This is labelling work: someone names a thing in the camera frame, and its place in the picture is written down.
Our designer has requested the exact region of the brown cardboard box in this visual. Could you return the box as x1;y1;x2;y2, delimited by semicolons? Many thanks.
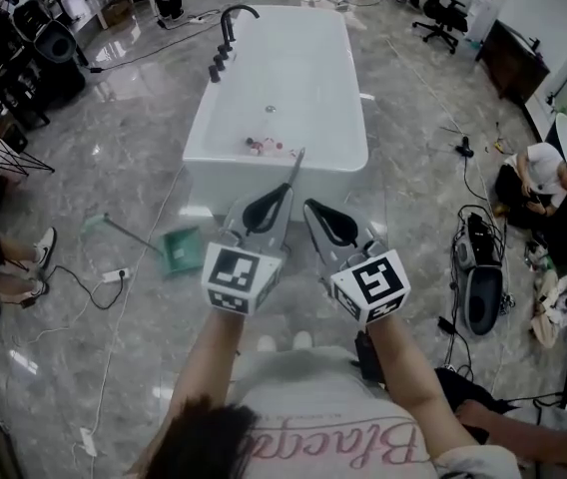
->
101;2;133;28

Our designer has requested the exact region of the dark wooden cabinet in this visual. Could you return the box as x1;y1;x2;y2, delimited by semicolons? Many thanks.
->
477;17;552;104

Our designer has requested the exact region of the person's left forearm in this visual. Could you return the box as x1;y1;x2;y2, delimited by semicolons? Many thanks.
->
166;309;250;418

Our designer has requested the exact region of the green broom with metal handle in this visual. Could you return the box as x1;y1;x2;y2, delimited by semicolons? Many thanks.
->
281;146;307;190

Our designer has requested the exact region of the person's right forearm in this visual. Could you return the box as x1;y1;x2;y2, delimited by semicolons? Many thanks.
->
365;314;477;463

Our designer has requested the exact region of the black office chair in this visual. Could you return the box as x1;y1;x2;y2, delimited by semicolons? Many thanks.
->
411;0;469;54

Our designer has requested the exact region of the long white cable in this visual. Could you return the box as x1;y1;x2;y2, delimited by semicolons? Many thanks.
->
83;165;188;433

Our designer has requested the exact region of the white power strip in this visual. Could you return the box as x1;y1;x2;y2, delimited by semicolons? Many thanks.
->
79;426;99;458
101;266;133;283

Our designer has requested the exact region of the beige tote bag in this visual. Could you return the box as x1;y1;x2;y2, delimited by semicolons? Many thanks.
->
530;311;562;348

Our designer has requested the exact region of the brown table with hairpin legs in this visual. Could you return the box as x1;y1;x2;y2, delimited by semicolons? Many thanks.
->
0;117;56;175

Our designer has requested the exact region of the pile of small bath toys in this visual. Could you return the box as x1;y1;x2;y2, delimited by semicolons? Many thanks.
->
244;135;300;162

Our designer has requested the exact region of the black desk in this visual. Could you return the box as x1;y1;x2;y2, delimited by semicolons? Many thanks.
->
0;52;88;129

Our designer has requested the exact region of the white rectangular bathtub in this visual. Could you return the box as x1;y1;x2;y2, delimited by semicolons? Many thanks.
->
182;3;369;219

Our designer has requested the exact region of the black tub faucet spout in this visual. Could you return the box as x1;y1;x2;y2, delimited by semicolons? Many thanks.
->
220;5;261;54

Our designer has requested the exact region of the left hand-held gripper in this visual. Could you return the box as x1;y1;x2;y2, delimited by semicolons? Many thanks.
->
201;184;296;316

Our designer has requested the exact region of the black power cable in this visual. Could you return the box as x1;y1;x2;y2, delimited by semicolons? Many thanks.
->
46;264;130;311

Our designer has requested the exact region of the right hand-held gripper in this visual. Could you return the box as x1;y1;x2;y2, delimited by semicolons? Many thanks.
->
302;198;412;326

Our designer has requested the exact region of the green long-handled dustpan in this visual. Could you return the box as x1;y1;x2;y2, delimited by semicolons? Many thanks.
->
80;211;206;280

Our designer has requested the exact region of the person's pale printed t-shirt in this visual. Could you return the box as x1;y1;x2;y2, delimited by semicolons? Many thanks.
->
228;344;522;479

